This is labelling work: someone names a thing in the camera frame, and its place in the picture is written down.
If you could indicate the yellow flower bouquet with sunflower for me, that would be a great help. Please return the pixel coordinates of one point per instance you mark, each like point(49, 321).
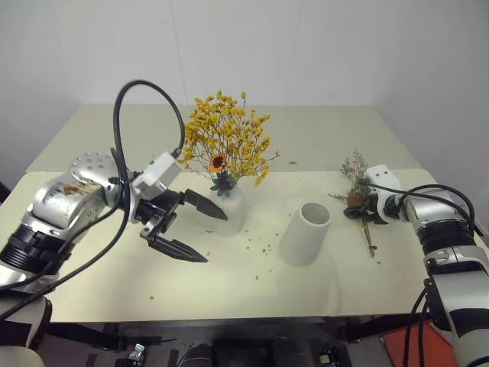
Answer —
point(225, 130)

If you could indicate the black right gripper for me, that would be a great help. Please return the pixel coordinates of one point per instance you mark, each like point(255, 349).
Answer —
point(371, 210)

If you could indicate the empty white cylinder vase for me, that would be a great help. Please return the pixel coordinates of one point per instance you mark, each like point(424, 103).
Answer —
point(302, 237)

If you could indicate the black table frame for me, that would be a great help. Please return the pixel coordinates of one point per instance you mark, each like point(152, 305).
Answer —
point(229, 330)

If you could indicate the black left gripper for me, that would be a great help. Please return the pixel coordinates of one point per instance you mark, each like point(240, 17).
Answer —
point(162, 208)

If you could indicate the small dried pink flower bouquet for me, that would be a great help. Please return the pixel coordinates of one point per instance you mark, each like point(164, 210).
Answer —
point(353, 199)

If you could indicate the dark rounded shape under table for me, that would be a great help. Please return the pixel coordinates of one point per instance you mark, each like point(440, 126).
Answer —
point(196, 356)

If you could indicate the white vase holding yellow bouquet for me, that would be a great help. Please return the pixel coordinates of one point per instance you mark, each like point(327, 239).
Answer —
point(231, 214)

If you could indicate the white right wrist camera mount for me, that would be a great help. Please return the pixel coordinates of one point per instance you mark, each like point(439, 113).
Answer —
point(382, 176)

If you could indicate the small metal clip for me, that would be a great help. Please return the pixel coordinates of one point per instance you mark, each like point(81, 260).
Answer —
point(137, 352)

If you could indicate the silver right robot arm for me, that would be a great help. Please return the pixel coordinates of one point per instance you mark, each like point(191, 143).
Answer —
point(439, 210)

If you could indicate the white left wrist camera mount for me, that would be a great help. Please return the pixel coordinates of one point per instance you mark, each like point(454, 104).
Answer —
point(160, 172)

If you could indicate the orange sheet under table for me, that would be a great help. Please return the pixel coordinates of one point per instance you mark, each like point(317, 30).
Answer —
point(416, 344)

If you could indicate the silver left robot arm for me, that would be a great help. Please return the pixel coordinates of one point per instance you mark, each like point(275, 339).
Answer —
point(76, 206)

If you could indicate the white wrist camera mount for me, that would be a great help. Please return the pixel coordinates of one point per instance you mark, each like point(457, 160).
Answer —
point(382, 176)
point(160, 172)

